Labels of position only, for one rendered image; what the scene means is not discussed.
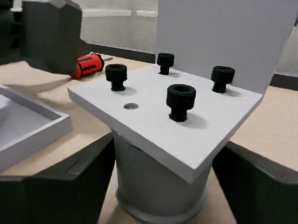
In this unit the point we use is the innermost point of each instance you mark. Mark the grey rectangular tray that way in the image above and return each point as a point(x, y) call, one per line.
point(27, 126)

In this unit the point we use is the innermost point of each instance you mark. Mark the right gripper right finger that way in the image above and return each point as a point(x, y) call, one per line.
point(258, 190)

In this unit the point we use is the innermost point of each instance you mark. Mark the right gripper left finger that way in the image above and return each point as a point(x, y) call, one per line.
point(72, 190)

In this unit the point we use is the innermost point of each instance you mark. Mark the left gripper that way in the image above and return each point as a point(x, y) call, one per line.
point(49, 35)

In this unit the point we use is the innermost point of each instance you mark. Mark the white metal bracket with holes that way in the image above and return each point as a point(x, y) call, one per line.
point(246, 35)

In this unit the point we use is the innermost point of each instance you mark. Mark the grey cylinder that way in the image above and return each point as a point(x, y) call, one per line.
point(151, 193)

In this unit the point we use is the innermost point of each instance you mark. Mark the red screwdriver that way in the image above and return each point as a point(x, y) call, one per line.
point(89, 64)

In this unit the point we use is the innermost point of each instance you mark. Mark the black socket head screw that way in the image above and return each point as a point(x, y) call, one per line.
point(165, 60)
point(116, 74)
point(221, 76)
point(180, 98)

